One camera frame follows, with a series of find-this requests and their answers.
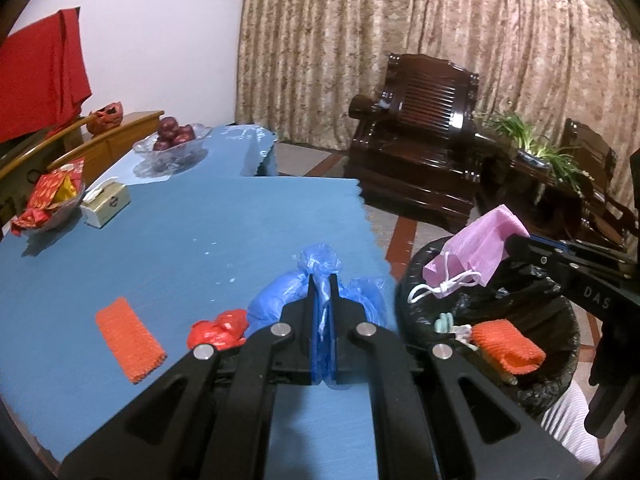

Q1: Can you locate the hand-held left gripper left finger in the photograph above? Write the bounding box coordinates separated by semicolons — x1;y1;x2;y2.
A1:
60;274;319;480

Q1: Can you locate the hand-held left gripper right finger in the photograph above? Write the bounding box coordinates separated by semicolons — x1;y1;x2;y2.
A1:
331;274;587;480

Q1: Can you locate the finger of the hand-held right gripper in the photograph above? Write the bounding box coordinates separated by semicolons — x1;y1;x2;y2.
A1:
528;233;640;282
505;235;627;314

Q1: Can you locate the bin with black liner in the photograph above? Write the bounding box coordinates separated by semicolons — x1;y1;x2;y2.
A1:
394;234;582;417

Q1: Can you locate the green glove with white cuff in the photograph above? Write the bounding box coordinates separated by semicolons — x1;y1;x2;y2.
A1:
434;312;477;352

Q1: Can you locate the blue plastic bag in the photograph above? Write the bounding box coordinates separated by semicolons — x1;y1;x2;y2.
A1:
246;242;398;391

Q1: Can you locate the pink face mask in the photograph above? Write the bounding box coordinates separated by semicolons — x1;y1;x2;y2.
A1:
409;205;531;306

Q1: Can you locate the white ribbed trash bin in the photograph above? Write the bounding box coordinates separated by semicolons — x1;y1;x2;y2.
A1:
540;379;602;467

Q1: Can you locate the large orange foam net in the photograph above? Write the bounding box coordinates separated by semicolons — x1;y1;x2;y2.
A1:
471;320;547;376

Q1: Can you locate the red plastic bag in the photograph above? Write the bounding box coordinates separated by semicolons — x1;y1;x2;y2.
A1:
187;308;249;352

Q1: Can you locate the dark wooden side table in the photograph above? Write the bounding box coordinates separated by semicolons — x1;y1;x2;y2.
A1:
475;130;587;241

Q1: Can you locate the dark wooden armchair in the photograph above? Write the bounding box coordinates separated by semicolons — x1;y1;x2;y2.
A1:
347;53;482;233
560;119;637;252

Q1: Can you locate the green potted plant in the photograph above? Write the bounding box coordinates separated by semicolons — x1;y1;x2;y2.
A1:
482;112;592;196

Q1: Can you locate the small orange foam net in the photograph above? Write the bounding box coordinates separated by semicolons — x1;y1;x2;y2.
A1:
95;297;168;385

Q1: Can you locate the tissue box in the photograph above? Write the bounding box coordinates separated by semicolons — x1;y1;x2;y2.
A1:
80;177;132;229

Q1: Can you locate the glass fruit bowl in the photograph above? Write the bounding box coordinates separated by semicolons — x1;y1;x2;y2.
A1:
132;122;212;177

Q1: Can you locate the clear plastic sheet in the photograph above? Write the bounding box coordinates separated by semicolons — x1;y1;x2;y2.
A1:
215;125;279;177

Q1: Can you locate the glass snack bowl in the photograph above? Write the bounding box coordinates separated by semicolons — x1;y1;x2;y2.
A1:
12;170;87;233

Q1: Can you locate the pile of red snack packets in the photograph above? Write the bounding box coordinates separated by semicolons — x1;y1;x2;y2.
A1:
11;157;86;235

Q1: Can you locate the patterned beige curtain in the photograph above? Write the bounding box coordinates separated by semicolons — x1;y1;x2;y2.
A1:
235;0;640;221

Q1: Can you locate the red cloth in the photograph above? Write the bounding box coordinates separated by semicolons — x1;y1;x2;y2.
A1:
0;7;93;143

